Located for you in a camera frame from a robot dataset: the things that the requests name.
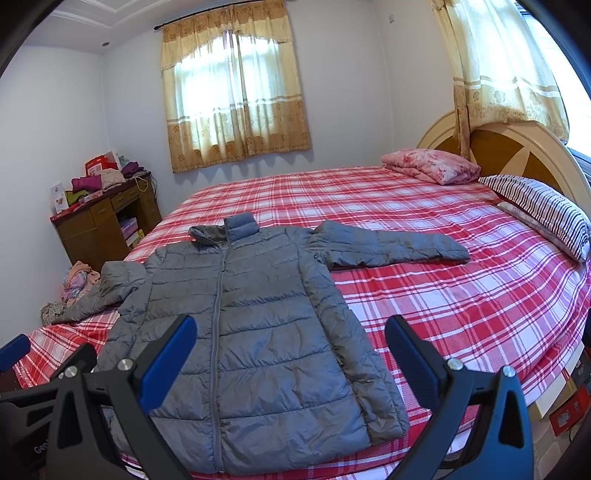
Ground beige window curtain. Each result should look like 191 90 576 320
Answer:
160 1 311 173

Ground white card on desk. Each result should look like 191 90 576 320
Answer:
51 183 69 214

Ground grey puffer jacket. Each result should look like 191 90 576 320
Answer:
61 213 469 476

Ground red plaid bed sheet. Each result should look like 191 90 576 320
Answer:
12 165 591 480

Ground wooden headboard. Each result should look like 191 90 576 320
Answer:
417 110 591 218

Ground grey patterned cloth on floor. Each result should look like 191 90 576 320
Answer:
40 301 66 326

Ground beige side curtain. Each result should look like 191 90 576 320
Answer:
431 0 570 159

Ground brown wooden desk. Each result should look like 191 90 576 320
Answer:
50 172 161 270

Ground pile of clothes on floor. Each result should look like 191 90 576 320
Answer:
61 261 101 306

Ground red box on desk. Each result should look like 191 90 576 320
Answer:
84 151 119 176

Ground striped pillow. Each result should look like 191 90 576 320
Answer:
479 174 590 263

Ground folded clothes on desk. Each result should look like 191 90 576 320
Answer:
65 162 145 207

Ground pink floral pillow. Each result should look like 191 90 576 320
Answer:
381 149 481 186

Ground red box under bed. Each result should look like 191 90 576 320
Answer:
549 385 590 436

